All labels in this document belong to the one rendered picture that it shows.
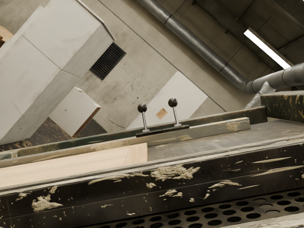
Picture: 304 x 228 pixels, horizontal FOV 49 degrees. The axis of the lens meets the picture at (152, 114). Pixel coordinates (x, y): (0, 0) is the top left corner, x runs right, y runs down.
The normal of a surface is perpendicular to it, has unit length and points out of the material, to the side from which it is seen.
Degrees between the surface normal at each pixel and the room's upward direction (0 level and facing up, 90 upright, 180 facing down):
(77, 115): 90
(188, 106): 90
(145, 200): 90
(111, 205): 90
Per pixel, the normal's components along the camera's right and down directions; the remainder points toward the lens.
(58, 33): -0.04, 0.00
